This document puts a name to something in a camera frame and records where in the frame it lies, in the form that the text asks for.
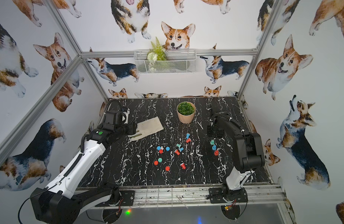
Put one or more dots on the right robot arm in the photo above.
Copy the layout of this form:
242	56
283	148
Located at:
247	148

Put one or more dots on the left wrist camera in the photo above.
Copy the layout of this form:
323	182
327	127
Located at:
116	117

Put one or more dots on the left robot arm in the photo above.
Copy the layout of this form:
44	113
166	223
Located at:
58	202

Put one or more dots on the potted green plant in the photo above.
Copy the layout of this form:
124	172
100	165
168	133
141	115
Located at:
186	111

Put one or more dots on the white wire basket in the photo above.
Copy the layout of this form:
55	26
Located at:
172	61

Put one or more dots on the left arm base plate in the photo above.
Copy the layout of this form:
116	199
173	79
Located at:
127	198

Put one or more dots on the beige paper sheet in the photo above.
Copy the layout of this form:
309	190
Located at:
146	128

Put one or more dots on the fern and white flower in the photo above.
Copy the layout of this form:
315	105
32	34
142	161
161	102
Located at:
156	57

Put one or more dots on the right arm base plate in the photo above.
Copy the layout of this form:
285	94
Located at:
224	195

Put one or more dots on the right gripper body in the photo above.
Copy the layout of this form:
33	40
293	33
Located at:
214	131

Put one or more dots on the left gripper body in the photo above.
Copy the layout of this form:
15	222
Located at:
132	128

